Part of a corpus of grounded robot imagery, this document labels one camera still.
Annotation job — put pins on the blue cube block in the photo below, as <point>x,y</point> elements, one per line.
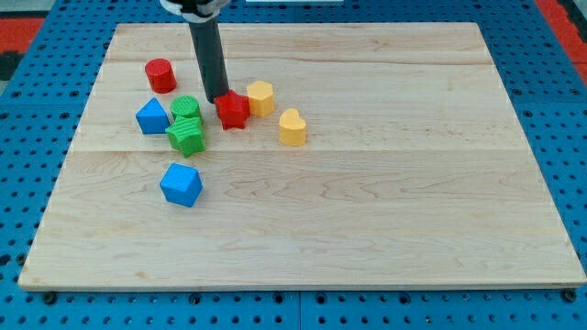
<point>181,185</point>

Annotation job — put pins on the green star block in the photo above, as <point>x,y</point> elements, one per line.
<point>187,135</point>

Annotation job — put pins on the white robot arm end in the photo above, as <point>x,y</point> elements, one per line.
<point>195,11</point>

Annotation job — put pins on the yellow heart block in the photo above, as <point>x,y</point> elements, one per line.
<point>292,128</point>

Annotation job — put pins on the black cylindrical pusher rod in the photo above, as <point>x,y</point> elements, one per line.
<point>210,58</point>

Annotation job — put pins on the red star block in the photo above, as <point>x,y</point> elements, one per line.
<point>232,109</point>

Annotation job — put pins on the yellow hexagon block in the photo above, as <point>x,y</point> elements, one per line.
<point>261,98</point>

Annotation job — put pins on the green cylinder block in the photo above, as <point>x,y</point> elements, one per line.
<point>185,106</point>

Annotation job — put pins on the red cylinder block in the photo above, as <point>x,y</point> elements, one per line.
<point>160,76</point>

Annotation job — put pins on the blue triangle block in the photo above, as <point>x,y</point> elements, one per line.
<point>152,118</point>

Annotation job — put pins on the light wooden board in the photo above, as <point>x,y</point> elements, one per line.
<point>415,175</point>

